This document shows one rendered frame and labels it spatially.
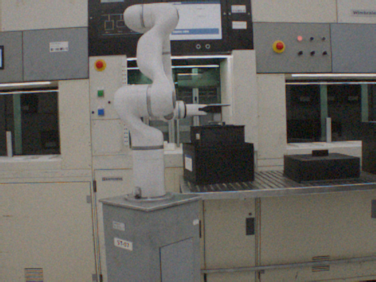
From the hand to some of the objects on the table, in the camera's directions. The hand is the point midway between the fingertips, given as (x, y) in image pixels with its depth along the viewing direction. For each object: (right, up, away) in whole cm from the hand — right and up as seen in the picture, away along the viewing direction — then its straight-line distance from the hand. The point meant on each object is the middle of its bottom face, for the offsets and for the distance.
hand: (215, 109), depth 208 cm
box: (+90, -30, -3) cm, 95 cm away
